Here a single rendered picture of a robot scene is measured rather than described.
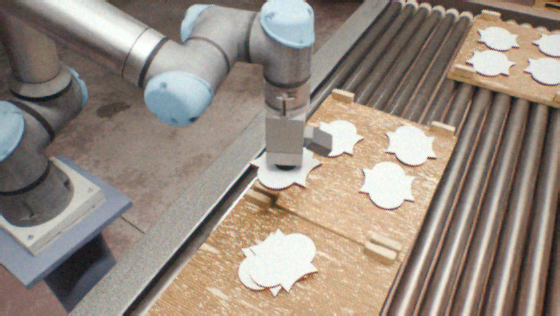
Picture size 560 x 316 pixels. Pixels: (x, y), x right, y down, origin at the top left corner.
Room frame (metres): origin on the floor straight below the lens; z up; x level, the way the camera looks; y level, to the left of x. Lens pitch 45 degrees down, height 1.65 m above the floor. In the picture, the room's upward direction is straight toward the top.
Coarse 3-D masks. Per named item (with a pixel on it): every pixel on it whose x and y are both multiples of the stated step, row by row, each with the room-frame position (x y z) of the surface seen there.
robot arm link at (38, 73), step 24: (0, 24) 0.68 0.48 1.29; (24, 24) 0.69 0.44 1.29; (24, 48) 0.69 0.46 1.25; (48, 48) 0.72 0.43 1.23; (24, 72) 0.69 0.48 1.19; (48, 72) 0.71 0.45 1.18; (72, 72) 0.79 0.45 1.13; (24, 96) 0.68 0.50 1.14; (48, 96) 0.69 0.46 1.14; (72, 96) 0.74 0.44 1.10; (48, 120) 0.67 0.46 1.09
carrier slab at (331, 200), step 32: (384, 128) 0.83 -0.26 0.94; (320, 160) 0.72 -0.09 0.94; (352, 160) 0.72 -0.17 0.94; (384, 160) 0.72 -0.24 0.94; (288, 192) 0.62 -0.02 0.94; (320, 192) 0.62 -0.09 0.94; (352, 192) 0.62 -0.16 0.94; (416, 192) 0.62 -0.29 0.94; (320, 224) 0.53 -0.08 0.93; (352, 224) 0.53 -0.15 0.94; (384, 224) 0.53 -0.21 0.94; (416, 224) 0.53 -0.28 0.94
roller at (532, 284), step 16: (544, 160) 0.75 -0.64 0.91; (544, 176) 0.69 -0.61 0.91; (544, 192) 0.63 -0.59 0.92; (544, 208) 0.59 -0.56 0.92; (544, 224) 0.55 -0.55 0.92; (528, 240) 0.52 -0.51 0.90; (544, 240) 0.51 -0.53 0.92; (528, 256) 0.47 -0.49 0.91; (544, 256) 0.47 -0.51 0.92; (528, 272) 0.44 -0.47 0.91; (544, 272) 0.44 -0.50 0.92; (528, 288) 0.40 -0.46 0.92; (544, 288) 0.41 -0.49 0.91; (528, 304) 0.37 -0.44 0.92
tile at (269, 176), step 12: (264, 156) 0.59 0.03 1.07; (312, 156) 0.59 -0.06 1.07; (264, 168) 0.56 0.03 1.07; (276, 168) 0.56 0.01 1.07; (300, 168) 0.56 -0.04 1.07; (312, 168) 0.56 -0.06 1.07; (264, 180) 0.53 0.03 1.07; (276, 180) 0.53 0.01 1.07; (288, 180) 0.53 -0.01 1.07; (300, 180) 0.53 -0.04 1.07
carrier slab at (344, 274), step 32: (224, 224) 0.53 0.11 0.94; (256, 224) 0.53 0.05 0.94; (288, 224) 0.53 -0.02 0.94; (224, 256) 0.46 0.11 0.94; (320, 256) 0.46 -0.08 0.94; (352, 256) 0.46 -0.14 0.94; (192, 288) 0.39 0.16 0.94; (224, 288) 0.39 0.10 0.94; (320, 288) 0.39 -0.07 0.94; (352, 288) 0.39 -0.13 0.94; (384, 288) 0.39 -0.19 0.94
